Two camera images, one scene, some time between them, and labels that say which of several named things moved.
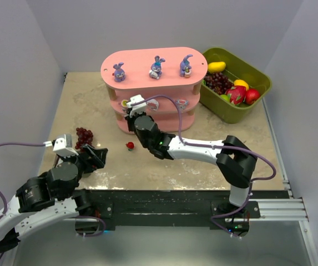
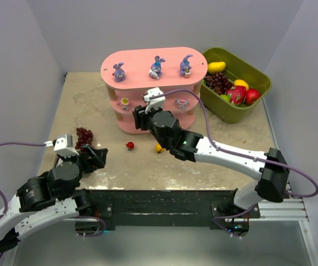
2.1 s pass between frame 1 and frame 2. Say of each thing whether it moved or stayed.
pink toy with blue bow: stayed
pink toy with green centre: stayed
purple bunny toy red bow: stayed
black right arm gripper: moved
